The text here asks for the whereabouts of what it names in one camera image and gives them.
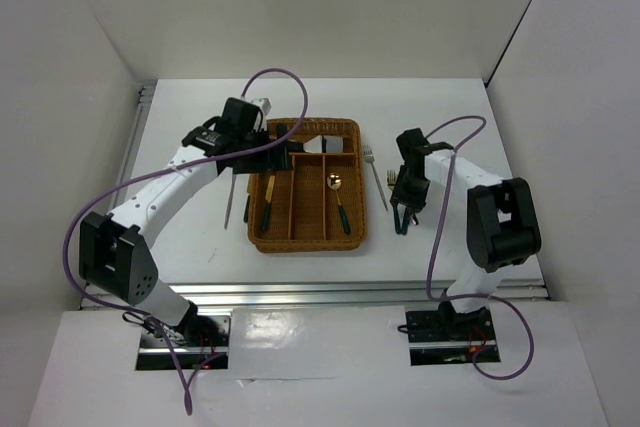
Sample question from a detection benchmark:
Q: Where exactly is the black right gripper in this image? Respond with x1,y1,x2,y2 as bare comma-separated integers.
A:
390,165,432,216

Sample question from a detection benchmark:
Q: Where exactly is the gold fork green handle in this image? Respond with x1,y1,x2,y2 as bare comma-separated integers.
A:
386,169,407,237

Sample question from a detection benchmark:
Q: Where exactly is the black handled metal spatula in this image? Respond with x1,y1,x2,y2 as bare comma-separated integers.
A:
277,136,326,154

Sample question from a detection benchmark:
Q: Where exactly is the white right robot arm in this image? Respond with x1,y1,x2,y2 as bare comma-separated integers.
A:
390,128,541,341

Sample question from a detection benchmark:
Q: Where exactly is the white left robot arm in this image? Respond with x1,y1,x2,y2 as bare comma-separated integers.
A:
79,97,328,346

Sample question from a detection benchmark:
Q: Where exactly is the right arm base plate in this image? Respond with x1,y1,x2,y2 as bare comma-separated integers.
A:
396,305,500,366

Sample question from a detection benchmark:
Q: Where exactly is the gold knife green handle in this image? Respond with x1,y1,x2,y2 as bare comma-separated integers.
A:
243,194,251,224
261,174,276,232

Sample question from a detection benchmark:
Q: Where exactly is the brown wicker cutlery tray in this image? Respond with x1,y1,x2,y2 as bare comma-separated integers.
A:
247,118,368,254

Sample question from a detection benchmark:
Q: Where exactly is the silver cake server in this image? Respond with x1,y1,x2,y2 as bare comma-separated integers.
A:
303,135,350,154

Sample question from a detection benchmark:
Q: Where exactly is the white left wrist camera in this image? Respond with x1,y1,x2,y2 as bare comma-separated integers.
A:
250,97,272,121

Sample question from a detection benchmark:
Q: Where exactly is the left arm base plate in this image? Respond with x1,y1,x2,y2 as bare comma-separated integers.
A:
122,312,231,372

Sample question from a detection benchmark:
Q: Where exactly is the aluminium table rail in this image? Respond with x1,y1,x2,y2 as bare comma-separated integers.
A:
79,279,551,309

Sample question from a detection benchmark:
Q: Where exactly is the silver table knife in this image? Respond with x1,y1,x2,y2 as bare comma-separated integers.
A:
223,173,237,230

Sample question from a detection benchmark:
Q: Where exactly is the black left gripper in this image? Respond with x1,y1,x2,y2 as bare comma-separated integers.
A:
233,125,292,175

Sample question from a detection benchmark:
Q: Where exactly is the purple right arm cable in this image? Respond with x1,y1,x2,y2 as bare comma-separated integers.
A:
426,115,535,380

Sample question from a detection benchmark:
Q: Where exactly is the silver fork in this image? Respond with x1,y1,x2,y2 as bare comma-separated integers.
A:
363,144,389,211

